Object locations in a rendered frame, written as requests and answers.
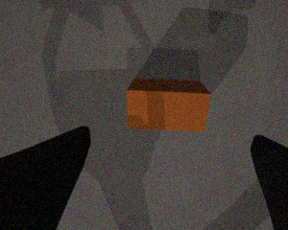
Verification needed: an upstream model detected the orange block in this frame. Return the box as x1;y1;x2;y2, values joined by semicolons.
128;78;210;131

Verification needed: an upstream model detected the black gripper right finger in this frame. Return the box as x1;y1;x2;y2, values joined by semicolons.
251;135;288;230

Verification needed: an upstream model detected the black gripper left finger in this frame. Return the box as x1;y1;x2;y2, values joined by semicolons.
0;126;90;230

